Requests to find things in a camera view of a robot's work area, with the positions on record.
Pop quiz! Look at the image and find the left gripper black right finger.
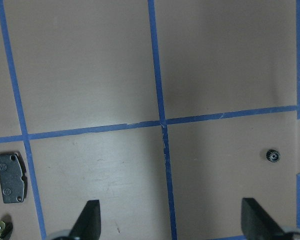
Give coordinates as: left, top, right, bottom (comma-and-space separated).
241, 197, 286, 240

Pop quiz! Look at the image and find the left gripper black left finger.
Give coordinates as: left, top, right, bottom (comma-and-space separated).
68, 200, 101, 240

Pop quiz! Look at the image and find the black bearing gear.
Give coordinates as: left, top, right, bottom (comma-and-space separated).
265, 149, 281, 163

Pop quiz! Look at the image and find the olive curved brake shoe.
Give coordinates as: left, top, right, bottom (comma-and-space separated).
0, 214, 14, 240

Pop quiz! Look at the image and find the dark grey brake pad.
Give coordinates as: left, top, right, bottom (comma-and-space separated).
0, 152, 28, 204

